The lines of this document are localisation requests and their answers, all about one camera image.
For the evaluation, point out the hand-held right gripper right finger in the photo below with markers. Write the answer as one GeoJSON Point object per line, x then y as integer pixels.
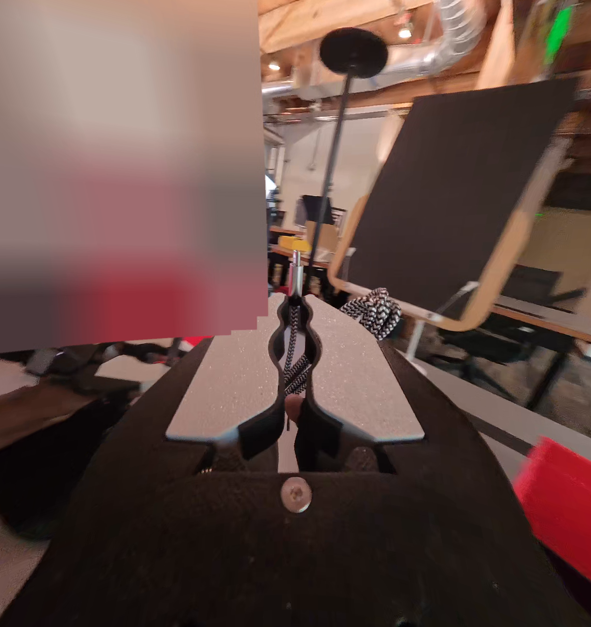
{"type": "Point", "coordinates": [364, 382]}

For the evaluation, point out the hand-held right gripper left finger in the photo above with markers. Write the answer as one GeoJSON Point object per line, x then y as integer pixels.
{"type": "Point", "coordinates": [222, 382]}

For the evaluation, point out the wooden table with dark legs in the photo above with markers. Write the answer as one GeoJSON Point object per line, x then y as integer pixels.
{"type": "Point", "coordinates": [283, 253]}

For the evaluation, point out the cardboard box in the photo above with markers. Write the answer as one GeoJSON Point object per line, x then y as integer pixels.
{"type": "Point", "coordinates": [327, 237]}

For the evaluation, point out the yellow box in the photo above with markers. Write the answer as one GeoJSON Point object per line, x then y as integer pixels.
{"type": "Point", "coordinates": [290, 243]}

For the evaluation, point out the dark monitor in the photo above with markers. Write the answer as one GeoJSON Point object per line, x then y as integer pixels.
{"type": "Point", "coordinates": [320, 210]}

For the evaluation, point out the black office chair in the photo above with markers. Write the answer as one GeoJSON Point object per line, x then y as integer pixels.
{"type": "Point", "coordinates": [530, 286]}

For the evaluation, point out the wood-edged background table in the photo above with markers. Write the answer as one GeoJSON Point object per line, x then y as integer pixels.
{"type": "Point", "coordinates": [569, 323]}

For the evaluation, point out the red flat object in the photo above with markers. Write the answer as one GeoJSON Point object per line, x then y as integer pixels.
{"type": "Point", "coordinates": [565, 499]}

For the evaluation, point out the black pole with round disc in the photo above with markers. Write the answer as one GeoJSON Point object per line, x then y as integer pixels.
{"type": "Point", "coordinates": [354, 51]}

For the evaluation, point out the green lit sign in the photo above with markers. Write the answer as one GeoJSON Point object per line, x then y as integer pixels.
{"type": "Point", "coordinates": [560, 29]}

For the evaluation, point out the black panel with wooden frame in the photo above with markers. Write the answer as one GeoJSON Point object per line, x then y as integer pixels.
{"type": "Point", "coordinates": [447, 196]}

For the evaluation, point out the silver air duct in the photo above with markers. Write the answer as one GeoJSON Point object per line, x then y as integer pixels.
{"type": "Point", "coordinates": [447, 44]}

